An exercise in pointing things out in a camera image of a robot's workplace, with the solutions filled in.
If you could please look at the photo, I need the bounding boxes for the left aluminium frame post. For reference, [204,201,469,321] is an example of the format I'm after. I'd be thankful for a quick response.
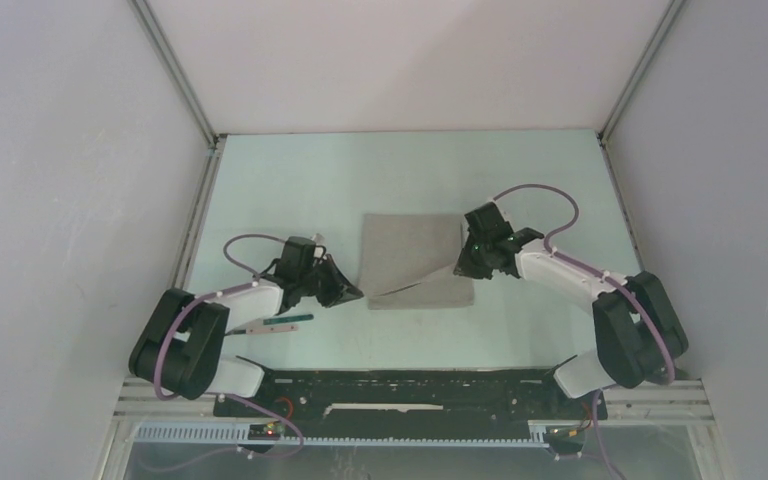
[128,0,220,148]

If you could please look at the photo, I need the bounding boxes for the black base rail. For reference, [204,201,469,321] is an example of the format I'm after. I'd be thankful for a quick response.
[213,368,608,441]

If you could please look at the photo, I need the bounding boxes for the white slotted cable duct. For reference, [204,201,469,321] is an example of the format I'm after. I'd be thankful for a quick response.
[134,422,559,448]

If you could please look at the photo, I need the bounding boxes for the grey cloth napkin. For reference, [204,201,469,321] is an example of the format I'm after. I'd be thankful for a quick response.
[359,214,475,311]

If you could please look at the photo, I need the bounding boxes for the right aluminium frame post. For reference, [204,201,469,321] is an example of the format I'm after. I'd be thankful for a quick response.
[598,0,689,146]

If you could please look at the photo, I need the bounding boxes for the aluminium frame post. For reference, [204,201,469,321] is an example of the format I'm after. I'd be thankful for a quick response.
[598,0,689,146]
[128,0,220,148]

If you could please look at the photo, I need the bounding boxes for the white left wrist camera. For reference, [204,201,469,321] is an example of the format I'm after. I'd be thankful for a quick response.
[311,233,327,259]

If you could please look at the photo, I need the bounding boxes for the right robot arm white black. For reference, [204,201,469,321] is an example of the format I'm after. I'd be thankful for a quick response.
[454,202,689,418]

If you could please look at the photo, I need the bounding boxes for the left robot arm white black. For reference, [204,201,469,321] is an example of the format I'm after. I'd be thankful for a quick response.
[128,236,363,417]

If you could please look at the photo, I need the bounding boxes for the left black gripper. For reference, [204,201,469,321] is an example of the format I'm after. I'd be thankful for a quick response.
[298,254,363,309]

